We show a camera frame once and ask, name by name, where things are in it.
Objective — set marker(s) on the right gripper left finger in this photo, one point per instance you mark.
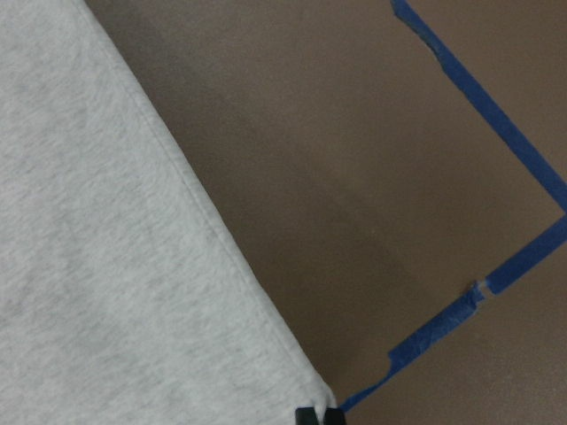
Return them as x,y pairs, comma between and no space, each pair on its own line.
306,416

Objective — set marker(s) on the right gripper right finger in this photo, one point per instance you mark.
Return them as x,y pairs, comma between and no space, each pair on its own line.
334,416

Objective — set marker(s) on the grey t-shirt with cartoon print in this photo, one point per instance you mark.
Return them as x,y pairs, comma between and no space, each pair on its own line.
124,298

